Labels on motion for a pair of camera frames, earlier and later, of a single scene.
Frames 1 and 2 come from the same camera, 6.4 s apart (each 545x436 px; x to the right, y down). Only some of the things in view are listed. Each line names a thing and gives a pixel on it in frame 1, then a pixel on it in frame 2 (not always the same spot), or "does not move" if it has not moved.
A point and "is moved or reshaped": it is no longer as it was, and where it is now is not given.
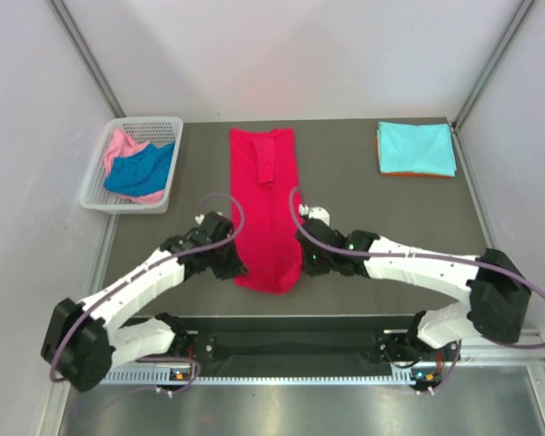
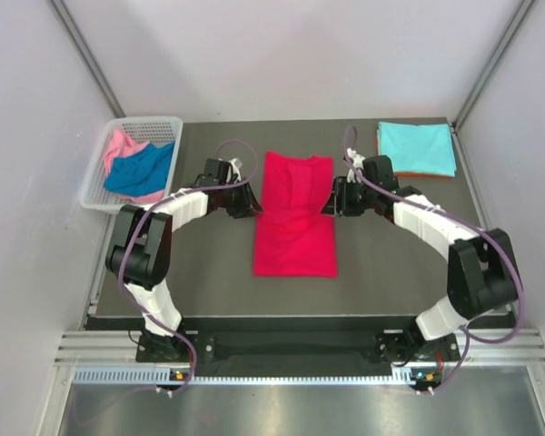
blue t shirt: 141,173 does not move
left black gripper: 234,268 to 248,205
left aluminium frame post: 85,57 does not move
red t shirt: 263,179 is moved or reshaped
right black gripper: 310,268 to 338,203
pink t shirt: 121,145 does not move
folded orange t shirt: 406,174 does not move
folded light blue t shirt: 427,149 does not move
